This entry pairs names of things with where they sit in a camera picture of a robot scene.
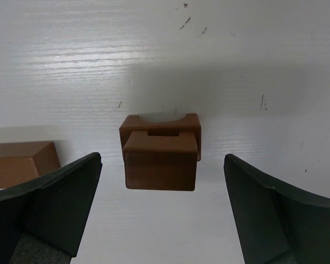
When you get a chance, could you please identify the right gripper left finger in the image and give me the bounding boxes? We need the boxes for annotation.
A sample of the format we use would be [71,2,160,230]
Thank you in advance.
[0,152,102,263]

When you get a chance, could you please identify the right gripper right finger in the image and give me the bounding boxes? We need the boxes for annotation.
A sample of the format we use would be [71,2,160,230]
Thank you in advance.
[224,154,330,263]

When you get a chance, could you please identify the brown wood block long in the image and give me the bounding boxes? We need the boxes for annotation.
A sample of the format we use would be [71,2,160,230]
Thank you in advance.
[123,131,199,191]

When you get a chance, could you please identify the brown wood block notched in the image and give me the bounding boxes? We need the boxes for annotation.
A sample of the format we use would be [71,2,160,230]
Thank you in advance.
[119,113,201,161]

